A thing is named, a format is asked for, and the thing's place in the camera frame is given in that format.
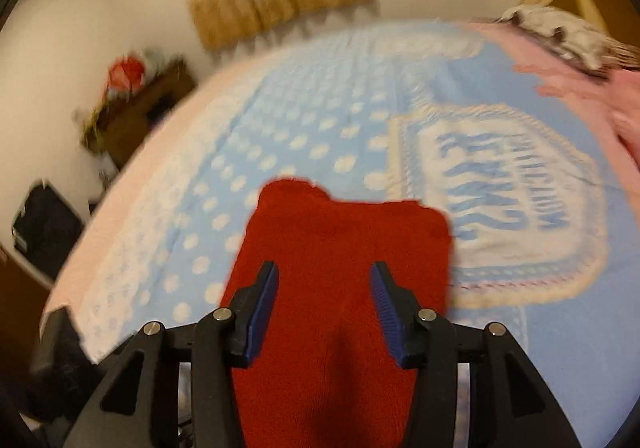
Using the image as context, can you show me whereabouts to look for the pink bed sheet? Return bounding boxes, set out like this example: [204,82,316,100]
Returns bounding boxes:
[42,52,261,323]

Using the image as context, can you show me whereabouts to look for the blue polka-dot blanket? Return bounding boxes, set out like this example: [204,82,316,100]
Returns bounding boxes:
[75,20,640,448]

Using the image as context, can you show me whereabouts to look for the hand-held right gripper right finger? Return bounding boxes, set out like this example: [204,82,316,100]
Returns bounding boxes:
[370,262,583,448]

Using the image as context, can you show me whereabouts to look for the black bag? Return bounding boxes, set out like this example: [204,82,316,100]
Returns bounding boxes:
[12,182,86,279]

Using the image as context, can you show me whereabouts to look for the pink quilt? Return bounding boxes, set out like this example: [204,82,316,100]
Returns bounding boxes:
[465,22,640,189]

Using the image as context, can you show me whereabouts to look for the red box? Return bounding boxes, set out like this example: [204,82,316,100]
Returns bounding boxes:
[107,55,147,94]

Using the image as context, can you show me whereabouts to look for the red knitted sweater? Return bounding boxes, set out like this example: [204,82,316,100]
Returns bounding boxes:
[220,178,455,448]

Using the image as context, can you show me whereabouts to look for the wooden desk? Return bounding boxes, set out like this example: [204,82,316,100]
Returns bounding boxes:
[82,56,197,169]

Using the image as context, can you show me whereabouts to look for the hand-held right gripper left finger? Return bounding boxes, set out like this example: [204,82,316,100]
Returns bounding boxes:
[62,260,280,448]

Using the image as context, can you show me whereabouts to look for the patterned pillow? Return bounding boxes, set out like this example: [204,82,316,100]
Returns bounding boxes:
[492,5,640,78]

